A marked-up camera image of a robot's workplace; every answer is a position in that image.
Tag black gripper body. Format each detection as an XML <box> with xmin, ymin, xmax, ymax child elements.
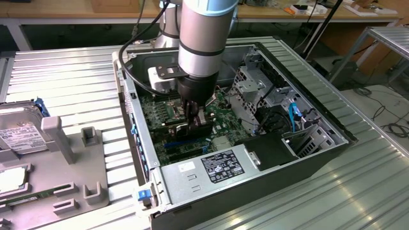
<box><xmin>176</xmin><ymin>72</ymin><xmax>220</xmax><ymax>108</ymax></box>

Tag green graphics card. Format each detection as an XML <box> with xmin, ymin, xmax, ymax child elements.
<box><xmin>152</xmin><ymin>119</ymin><xmax>215</xmax><ymax>144</ymax></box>

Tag CPU socket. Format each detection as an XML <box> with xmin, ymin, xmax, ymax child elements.
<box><xmin>169</xmin><ymin>100</ymin><xmax>188</xmax><ymax>120</ymax></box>

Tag metal socket cover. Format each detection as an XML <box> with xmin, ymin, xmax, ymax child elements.
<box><xmin>205</xmin><ymin>92</ymin><xmax>219</xmax><ymax>107</ymax></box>

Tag green motherboard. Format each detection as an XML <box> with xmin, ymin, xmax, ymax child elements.
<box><xmin>137</xmin><ymin>83</ymin><xmax>253</xmax><ymax>167</ymax></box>

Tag silver chipset heatsink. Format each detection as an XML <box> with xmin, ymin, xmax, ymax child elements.
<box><xmin>211</xmin><ymin>137</ymin><xmax>233</xmax><ymax>148</ymax></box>

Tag black expansion slot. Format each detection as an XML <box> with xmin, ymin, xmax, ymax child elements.
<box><xmin>165</xmin><ymin>146</ymin><xmax>205</xmax><ymax>157</ymax></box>
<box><xmin>168</xmin><ymin>152</ymin><xmax>208</xmax><ymax>163</ymax></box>

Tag silver disk bay cage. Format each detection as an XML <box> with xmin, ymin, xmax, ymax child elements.
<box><xmin>228</xmin><ymin>65</ymin><xmax>279</xmax><ymax>135</ymax></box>

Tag blue card retainer strip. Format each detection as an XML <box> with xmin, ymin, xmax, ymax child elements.
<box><xmin>129</xmin><ymin>114</ymin><xmax>151</xmax><ymax>173</ymax></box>

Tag black plastic shroud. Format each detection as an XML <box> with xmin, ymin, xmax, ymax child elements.
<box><xmin>235</xmin><ymin>133</ymin><xmax>300</xmax><ymax>172</ymax></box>

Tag silver power supply unit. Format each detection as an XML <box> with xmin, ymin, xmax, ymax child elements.
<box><xmin>159</xmin><ymin>144</ymin><xmax>264</xmax><ymax>206</ymax></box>

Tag vented silver disk bay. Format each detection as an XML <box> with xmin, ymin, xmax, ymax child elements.
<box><xmin>281</xmin><ymin>123</ymin><xmax>349</xmax><ymax>160</ymax></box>

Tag black open PC case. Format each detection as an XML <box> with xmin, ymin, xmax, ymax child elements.
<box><xmin>111</xmin><ymin>42</ymin><xmax>359</xmax><ymax>230</ymax></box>

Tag blue case latch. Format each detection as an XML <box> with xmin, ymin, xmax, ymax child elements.
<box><xmin>136</xmin><ymin>189</ymin><xmax>152</xmax><ymax>201</ymax></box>

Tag blue disk caddy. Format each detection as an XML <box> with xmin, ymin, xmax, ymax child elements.
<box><xmin>34</xmin><ymin>97</ymin><xmax>52</xmax><ymax>118</ymax></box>

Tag dark grey box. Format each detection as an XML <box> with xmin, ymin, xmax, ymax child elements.
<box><xmin>312</xmin><ymin>56</ymin><xmax>359</xmax><ymax>80</ymax></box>

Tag black slanted pole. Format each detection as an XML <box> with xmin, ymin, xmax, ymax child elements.
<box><xmin>301</xmin><ymin>0</ymin><xmax>345</xmax><ymax>59</ymax></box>

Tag flat white box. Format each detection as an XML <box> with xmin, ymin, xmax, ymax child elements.
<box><xmin>300</xmin><ymin>6</ymin><xmax>329</xmax><ymax>16</ymax></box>

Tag large brown box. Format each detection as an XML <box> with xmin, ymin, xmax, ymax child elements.
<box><xmin>319</xmin><ymin>23</ymin><xmax>400</xmax><ymax>76</ymax></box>

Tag grey parts rack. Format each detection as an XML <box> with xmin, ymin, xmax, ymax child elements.
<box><xmin>0</xmin><ymin>115</ymin><xmax>112</xmax><ymax>230</ymax></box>

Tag silver hard disk drive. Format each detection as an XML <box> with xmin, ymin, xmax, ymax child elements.
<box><xmin>0</xmin><ymin>102</ymin><xmax>52</xmax><ymax>156</ymax></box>

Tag white flat carton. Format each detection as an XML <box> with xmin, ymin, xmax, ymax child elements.
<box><xmin>344</xmin><ymin>0</ymin><xmax>380</xmax><ymax>17</ymax></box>

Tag green RAM stick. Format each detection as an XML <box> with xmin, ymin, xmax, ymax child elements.
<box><xmin>0</xmin><ymin>184</ymin><xmax>71</xmax><ymax>207</ymax></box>

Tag silver CPU chip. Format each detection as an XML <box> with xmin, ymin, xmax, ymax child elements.
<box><xmin>0</xmin><ymin>167</ymin><xmax>32</xmax><ymax>194</ymax></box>

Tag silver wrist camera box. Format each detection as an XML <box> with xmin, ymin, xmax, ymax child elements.
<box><xmin>147</xmin><ymin>66</ymin><xmax>189</xmax><ymax>94</ymax></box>

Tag black wire bundle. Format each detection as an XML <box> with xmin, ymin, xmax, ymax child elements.
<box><xmin>255</xmin><ymin>106</ymin><xmax>291</xmax><ymax>135</ymax></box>

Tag thick black camera cable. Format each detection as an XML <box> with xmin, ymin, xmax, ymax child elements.
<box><xmin>119</xmin><ymin>0</ymin><xmax>181</xmax><ymax>96</ymax></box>

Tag blue wire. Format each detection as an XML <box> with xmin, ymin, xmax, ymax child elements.
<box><xmin>288</xmin><ymin>102</ymin><xmax>303</xmax><ymax>133</ymax></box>

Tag thin cable silver plug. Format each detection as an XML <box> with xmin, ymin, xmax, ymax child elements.
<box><xmin>131</xmin><ymin>0</ymin><xmax>152</xmax><ymax>46</ymax></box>

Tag wooden desk white frame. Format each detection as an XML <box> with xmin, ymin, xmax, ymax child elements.
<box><xmin>0</xmin><ymin>0</ymin><xmax>404</xmax><ymax>24</ymax></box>

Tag black loose cables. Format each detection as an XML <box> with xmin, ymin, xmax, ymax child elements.
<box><xmin>353</xmin><ymin>86</ymin><xmax>409</xmax><ymax>139</ymax></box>

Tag metal frame slatted table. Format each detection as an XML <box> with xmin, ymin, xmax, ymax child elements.
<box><xmin>328</xmin><ymin>25</ymin><xmax>409</xmax><ymax>84</ymax></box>

